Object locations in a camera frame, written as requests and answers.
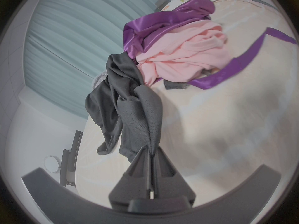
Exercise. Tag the black T-shirt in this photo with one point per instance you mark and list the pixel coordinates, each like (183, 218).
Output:
(140, 115)

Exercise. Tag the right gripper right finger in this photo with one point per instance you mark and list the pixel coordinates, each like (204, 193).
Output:
(170, 183)

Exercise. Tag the blue-green curtain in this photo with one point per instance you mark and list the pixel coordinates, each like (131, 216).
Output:
(93, 20)
(53, 78)

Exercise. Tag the purple garment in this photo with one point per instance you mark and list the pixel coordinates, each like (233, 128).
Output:
(163, 20)

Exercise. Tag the pink garment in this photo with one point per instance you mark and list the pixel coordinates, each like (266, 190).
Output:
(186, 52)

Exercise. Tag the bed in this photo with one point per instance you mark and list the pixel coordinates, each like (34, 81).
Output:
(233, 125)

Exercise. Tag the grey bedside table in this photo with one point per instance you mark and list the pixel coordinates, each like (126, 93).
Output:
(161, 1)

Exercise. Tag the dark grey garment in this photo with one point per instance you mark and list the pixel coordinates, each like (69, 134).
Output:
(175, 85)

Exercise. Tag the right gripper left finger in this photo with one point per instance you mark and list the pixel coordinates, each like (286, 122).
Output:
(135, 178)

